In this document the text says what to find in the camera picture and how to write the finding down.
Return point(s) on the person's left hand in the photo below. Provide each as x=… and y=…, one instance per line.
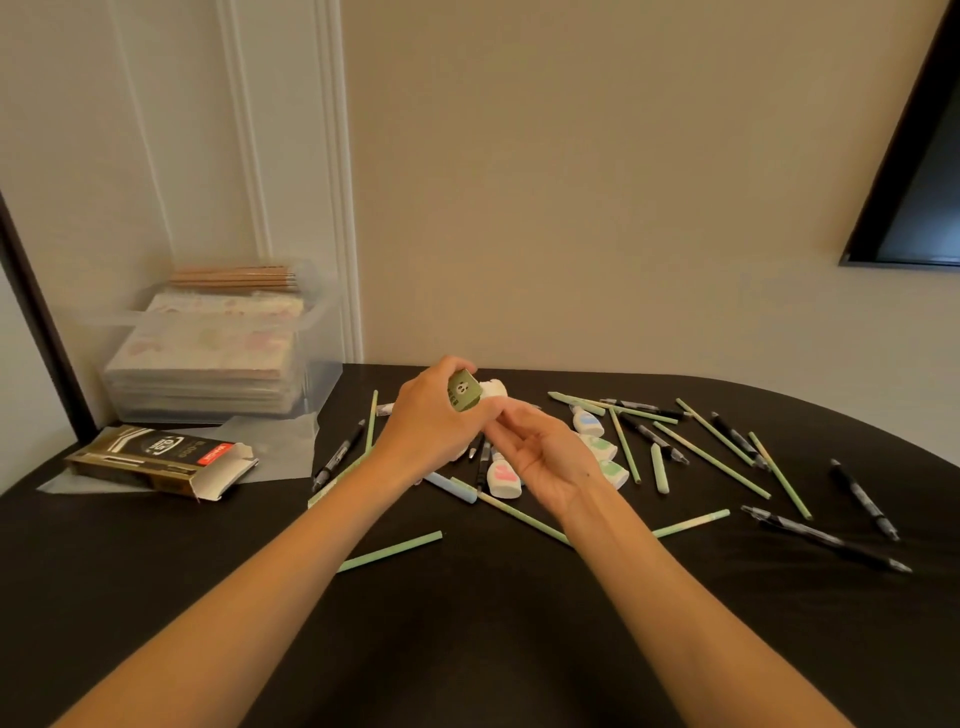
x=424, y=427

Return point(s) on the person's right hand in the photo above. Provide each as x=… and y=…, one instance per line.
x=551, y=457

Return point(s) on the white green correction tape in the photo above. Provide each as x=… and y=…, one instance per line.
x=615, y=474
x=600, y=448

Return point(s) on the white blue correction tape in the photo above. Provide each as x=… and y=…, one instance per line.
x=587, y=422

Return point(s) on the light green pencil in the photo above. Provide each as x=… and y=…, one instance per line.
x=690, y=523
x=390, y=551
x=372, y=420

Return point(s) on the green pencil box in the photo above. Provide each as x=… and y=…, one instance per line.
x=465, y=391

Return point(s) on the green highlighter stick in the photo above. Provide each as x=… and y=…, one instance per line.
x=660, y=469
x=574, y=403

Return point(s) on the clear plastic storage bin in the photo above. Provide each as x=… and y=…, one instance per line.
x=322, y=352

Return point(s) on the cluster of pencils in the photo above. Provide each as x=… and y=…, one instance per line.
x=712, y=460

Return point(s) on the bundle of wooden pencils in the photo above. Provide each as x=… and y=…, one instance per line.
x=232, y=277

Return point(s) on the black gold pen box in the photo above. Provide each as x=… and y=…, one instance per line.
x=150, y=457

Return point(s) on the person's right forearm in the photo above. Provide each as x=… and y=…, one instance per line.
x=697, y=637

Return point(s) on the person's left forearm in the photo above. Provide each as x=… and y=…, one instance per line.
x=247, y=600

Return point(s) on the black framed panel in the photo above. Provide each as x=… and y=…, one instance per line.
x=41, y=322

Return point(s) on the black wall television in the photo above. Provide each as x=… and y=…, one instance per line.
x=915, y=187

